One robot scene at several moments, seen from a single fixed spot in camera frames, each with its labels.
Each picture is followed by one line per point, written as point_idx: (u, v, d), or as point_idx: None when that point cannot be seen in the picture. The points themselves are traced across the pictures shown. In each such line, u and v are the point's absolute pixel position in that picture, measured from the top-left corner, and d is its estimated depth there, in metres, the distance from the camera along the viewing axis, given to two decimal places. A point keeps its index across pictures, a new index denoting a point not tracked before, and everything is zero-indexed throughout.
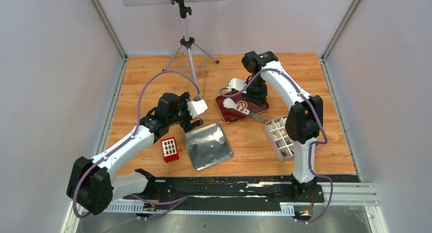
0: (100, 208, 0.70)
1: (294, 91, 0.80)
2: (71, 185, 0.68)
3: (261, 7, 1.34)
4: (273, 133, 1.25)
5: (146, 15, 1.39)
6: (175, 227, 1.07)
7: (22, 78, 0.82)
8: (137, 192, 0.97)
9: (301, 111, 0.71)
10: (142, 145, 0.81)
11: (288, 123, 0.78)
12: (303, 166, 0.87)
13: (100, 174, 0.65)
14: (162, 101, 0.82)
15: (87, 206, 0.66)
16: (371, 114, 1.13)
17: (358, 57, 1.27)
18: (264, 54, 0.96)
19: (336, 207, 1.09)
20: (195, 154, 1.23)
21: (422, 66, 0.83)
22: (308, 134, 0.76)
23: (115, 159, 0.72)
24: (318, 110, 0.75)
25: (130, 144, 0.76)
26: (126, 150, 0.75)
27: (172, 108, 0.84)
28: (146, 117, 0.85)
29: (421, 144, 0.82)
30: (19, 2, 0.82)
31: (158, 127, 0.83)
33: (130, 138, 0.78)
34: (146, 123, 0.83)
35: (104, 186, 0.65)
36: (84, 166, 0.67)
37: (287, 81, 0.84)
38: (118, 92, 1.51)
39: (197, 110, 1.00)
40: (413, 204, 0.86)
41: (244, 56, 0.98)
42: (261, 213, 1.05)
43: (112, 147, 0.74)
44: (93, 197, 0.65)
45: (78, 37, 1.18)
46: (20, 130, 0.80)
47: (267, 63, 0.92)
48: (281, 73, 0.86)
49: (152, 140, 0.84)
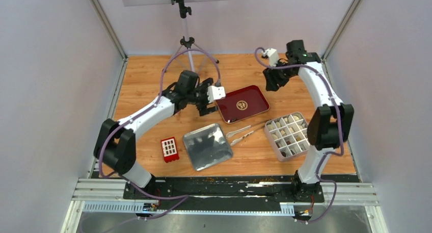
0: (125, 169, 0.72)
1: (326, 93, 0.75)
2: (98, 144, 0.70)
3: (261, 7, 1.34)
4: (273, 133, 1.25)
5: (146, 15, 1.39)
6: (175, 227, 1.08)
7: (22, 78, 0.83)
8: (139, 186, 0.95)
9: (326, 115, 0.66)
10: (163, 114, 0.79)
11: (310, 125, 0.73)
12: (311, 168, 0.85)
13: (127, 134, 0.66)
14: (183, 75, 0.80)
15: (114, 165, 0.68)
16: (371, 114, 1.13)
17: (358, 57, 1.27)
18: (309, 52, 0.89)
19: (337, 207, 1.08)
20: (194, 153, 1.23)
21: (422, 66, 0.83)
22: (328, 143, 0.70)
23: (140, 123, 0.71)
24: (346, 122, 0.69)
25: (154, 111, 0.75)
26: (150, 117, 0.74)
27: (193, 84, 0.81)
28: (167, 89, 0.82)
29: (422, 144, 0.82)
30: (20, 3, 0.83)
31: (178, 100, 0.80)
33: (153, 106, 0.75)
34: (167, 95, 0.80)
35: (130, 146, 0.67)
36: (111, 127, 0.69)
37: (322, 82, 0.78)
38: (118, 92, 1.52)
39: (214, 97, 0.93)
40: (413, 204, 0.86)
41: (292, 42, 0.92)
42: (261, 213, 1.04)
43: (137, 112, 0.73)
44: (119, 156, 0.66)
45: (77, 37, 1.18)
46: (20, 130, 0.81)
47: (308, 63, 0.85)
48: (318, 74, 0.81)
49: (171, 111, 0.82)
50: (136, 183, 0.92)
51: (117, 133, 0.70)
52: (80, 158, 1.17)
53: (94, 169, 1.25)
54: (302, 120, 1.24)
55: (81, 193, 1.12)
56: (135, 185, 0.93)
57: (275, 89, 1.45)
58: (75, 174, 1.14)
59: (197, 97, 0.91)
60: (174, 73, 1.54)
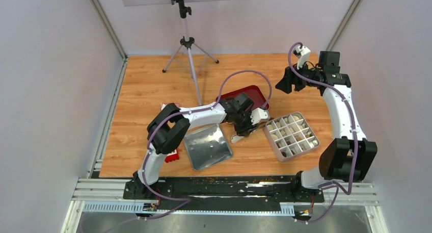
0: (166, 152, 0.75)
1: (349, 124, 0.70)
2: (153, 122, 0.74)
3: (261, 7, 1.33)
4: (273, 133, 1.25)
5: (146, 15, 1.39)
6: (175, 227, 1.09)
7: (22, 78, 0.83)
8: (146, 181, 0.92)
9: (344, 150, 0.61)
10: (213, 119, 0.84)
11: (325, 154, 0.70)
12: (314, 181, 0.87)
13: (183, 122, 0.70)
14: (242, 95, 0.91)
15: (160, 145, 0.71)
16: (371, 114, 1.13)
17: (358, 57, 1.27)
18: (338, 74, 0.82)
19: (337, 207, 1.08)
20: (195, 154, 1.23)
21: (422, 67, 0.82)
22: (340, 177, 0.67)
23: (195, 118, 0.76)
24: (366, 161, 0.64)
25: (209, 112, 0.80)
26: (205, 115, 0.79)
27: (247, 105, 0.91)
28: (223, 100, 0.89)
29: (422, 144, 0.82)
30: (19, 3, 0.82)
31: (230, 111, 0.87)
33: (209, 108, 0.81)
34: (223, 104, 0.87)
35: (183, 132, 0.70)
36: (172, 110, 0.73)
37: (346, 110, 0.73)
38: (118, 92, 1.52)
39: (261, 115, 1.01)
40: (413, 204, 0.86)
41: (327, 53, 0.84)
42: (261, 213, 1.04)
43: (195, 108, 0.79)
44: (168, 138, 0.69)
45: (78, 37, 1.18)
46: (20, 129, 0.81)
47: (334, 86, 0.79)
48: (345, 100, 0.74)
49: (220, 119, 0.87)
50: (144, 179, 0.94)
51: (174, 119, 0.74)
52: (80, 158, 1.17)
53: (94, 169, 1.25)
54: (302, 120, 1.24)
55: (81, 193, 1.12)
56: (144, 176, 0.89)
57: (275, 89, 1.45)
58: (75, 174, 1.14)
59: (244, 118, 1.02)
60: (174, 73, 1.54)
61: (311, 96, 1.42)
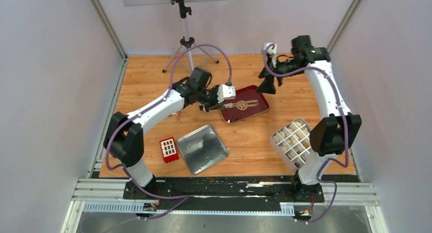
0: (133, 160, 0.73)
1: (333, 101, 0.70)
2: (107, 136, 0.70)
3: (261, 7, 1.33)
4: (280, 145, 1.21)
5: (146, 15, 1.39)
6: (175, 227, 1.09)
7: (22, 79, 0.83)
8: (139, 185, 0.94)
9: (332, 125, 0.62)
10: (172, 108, 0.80)
11: (315, 131, 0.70)
12: (311, 172, 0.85)
13: (134, 128, 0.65)
14: (196, 71, 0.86)
15: (122, 158, 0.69)
16: (371, 114, 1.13)
17: (358, 57, 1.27)
18: (316, 49, 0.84)
19: (336, 207, 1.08)
20: (191, 157, 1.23)
21: (422, 66, 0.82)
22: (332, 151, 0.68)
23: (149, 117, 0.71)
24: (353, 131, 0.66)
25: (163, 105, 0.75)
26: (159, 110, 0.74)
27: (205, 80, 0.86)
28: (178, 83, 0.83)
29: (421, 144, 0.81)
30: (20, 3, 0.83)
31: (188, 93, 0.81)
33: (162, 100, 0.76)
34: (178, 88, 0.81)
35: (138, 139, 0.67)
36: (119, 121, 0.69)
37: (329, 86, 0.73)
38: (118, 92, 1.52)
39: (224, 94, 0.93)
40: (413, 204, 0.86)
41: (297, 38, 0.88)
42: (261, 213, 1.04)
43: (146, 106, 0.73)
44: (127, 150, 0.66)
45: (77, 37, 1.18)
46: (20, 130, 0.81)
47: (316, 61, 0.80)
48: (327, 76, 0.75)
49: (181, 105, 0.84)
50: (137, 181, 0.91)
51: (126, 127, 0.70)
52: (80, 158, 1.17)
53: (94, 169, 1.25)
54: (304, 125, 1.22)
55: (81, 193, 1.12)
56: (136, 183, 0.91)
57: (275, 89, 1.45)
58: (75, 174, 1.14)
59: (208, 95, 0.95)
60: (174, 73, 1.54)
61: (312, 96, 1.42)
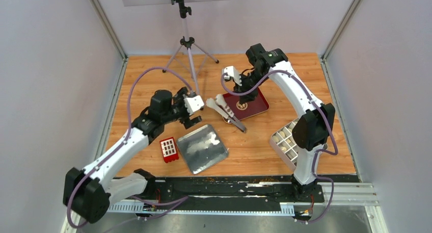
0: (99, 214, 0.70)
1: (305, 97, 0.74)
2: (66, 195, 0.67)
3: (261, 6, 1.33)
4: (280, 145, 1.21)
5: (146, 15, 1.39)
6: (175, 227, 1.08)
7: (22, 79, 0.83)
8: (137, 192, 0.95)
9: (312, 119, 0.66)
10: (137, 149, 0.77)
11: (296, 129, 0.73)
12: (306, 170, 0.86)
13: (91, 185, 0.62)
14: (154, 100, 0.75)
15: (85, 215, 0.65)
16: (371, 114, 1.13)
17: (358, 57, 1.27)
18: (272, 52, 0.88)
19: (336, 207, 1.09)
20: (190, 157, 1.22)
21: (421, 66, 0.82)
22: (318, 140, 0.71)
23: (108, 167, 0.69)
24: (330, 118, 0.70)
25: (124, 149, 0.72)
26: (120, 156, 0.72)
27: (166, 106, 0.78)
28: (138, 118, 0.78)
29: (421, 144, 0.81)
30: (20, 3, 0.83)
31: (152, 128, 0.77)
33: (123, 143, 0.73)
34: (139, 125, 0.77)
35: (99, 195, 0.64)
36: (77, 177, 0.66)
37: (297, 84, 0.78)
38: (118, 92, 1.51)
39: (193, 108, 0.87)
40: (413, 205, 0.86)
41: (250, 49, 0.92)
42: (261, 213, 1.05)
43: (105, 154, 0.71)
44: (88, 208, 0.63)
45: (77, 36, 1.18)
46: (20, 129, 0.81)
47: (276, 64, 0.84)
48: (291, 76, 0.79)
49: (146, 142, 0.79)
50: (133, 193, 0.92)
51: (85, 182, 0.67)
52: (80, 158, 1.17)
53: None
54: None
55: None
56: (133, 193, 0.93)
57: (275, 89, 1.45)
58: None
59: (176, 112, 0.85)
60: (174, 73, 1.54)
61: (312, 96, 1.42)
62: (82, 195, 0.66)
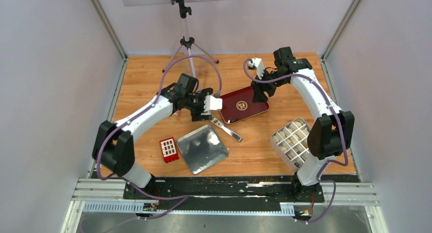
0: (124, 170, 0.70)
1: (323, 102, 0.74)
2: (96, 147, 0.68)
3: (261, 7, 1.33)
4: (280, 145, 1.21)
5: (146, 15, 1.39)
6: (175, 227, 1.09)
7: (21, 79, 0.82)
8: (139, 186, 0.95)
9: (327, 125, 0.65)
10: (162, 114, 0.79)
11: (312, 135, 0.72)
12: (312, 173, 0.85)
13: (124, 136, 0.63)
14: (183, 77, 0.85)
15: (113, 168, 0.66)
16: (371, 114, 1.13)
17: (358, 57, 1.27)
18: (298, 59, 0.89)
19: (336, 207, 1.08)
20: (190, 157, 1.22)
21: (421, 66, 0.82)
22: (331, 152, 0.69)
23: (138, 124, 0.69)
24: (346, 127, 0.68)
25: (151, 111, 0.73)
26: (149, 116, 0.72)
27: (192, 86, 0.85)
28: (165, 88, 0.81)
29: (421, 144, 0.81)
30: (19, 3, 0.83)
31: (177, 98, 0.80)
33: (151, 106, 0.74)
34: (165, 94, 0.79)
35: (129, 147, 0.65)
36: (109, 129, 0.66)
37: (317, 90, 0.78)
38: (118, 92, 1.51)
39: (212, 106, 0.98)
40: (413, 205, 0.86)
41: (278, 50, 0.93)
42: (260, 213, 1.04)
43: (134, 112, 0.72)
44: (118, 158, 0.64)
45: (77, 36, 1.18)
46: (19, 129, 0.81)
47: (299, 71, 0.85)
48: (313, 81, 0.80)
49: (169, 111, 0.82)
50: (135, 183, 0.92)
51: (115, 135, 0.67)
52: (80, 158, 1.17)
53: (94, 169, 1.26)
54: (304, 125, 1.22)
55: (81, 193, 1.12)
56: (134, 185, 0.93)
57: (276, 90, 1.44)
58: (75, 174, 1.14)
59: (194, 102, 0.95)
60: (174, 73, 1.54)
61: None
62: (112, 147, 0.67)
